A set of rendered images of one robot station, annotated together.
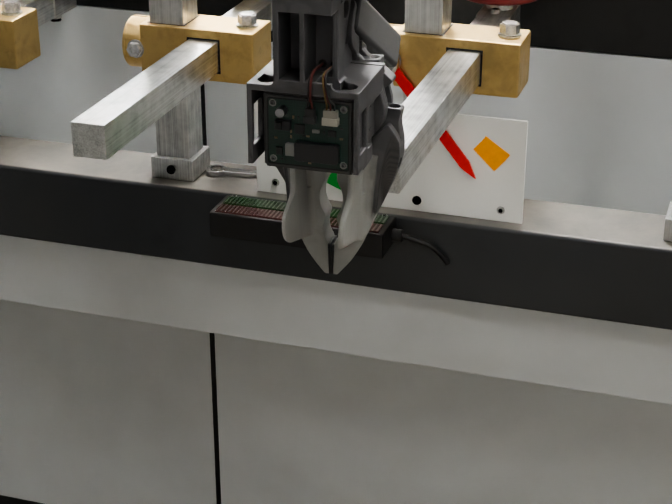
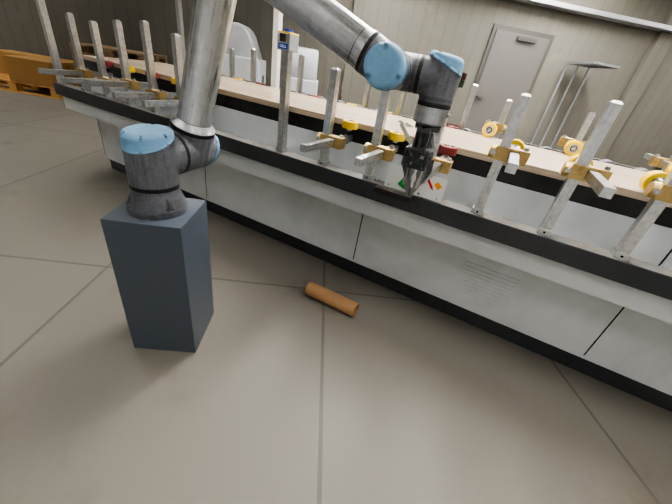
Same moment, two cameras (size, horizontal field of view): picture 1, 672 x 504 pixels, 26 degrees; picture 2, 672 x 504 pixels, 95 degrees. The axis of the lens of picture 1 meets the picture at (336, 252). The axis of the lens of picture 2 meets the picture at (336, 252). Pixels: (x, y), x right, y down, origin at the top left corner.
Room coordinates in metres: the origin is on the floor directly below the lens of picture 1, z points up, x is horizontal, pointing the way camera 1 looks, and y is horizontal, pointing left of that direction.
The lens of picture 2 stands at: (-0.09, 0.10, 1.13)
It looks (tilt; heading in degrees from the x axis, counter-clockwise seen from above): 31 degrees down; 6
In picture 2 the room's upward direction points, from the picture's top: 10 degrees clockwise
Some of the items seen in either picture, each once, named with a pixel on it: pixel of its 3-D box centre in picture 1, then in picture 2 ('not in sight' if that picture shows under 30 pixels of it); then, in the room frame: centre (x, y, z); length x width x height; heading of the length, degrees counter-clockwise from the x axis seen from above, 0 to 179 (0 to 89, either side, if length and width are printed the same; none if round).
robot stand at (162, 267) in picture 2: not in sight; (169, 276); (0.81, 0.85, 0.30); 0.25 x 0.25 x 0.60; 12
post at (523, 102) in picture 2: not in sight; (497, 162); (1.20, -0.32, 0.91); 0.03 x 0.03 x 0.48; 72
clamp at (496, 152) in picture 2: not in sight; (508, 154); (1.19, -0.34, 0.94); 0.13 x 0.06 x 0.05; 72
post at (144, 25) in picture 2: not in sight; (150, 69); (1.81, 1.58, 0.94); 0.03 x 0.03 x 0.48; 72
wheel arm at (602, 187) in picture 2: not in sight; (591, 174); (1.10, -0.59, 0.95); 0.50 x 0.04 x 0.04; 162
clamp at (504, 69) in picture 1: (452, 56); (434, 163); (1.27, -0.11, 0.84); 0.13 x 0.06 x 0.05; 72
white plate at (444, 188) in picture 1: (386, 157); (414, 182); (1.26, -0.05, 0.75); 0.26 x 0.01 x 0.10; 72
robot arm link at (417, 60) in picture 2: not in sight; (398, 70); (0.88, 0.12, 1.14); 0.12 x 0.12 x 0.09; 82
